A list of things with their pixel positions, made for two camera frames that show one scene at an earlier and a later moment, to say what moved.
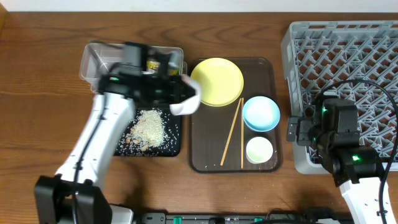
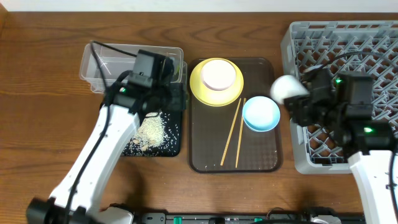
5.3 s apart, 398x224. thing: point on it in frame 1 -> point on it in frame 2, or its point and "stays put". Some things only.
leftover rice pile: (148, 129) stays put
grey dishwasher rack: (356, 60) stays put
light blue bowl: (261, 114) stays put
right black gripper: (306, 124) -> (303, 113)
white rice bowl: (189, 106) -> (216, 79)
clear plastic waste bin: (97, 58) stays put
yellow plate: (221, 81) stays put
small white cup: (259, 149) -> (287, 86)
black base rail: (275, 217) stays put
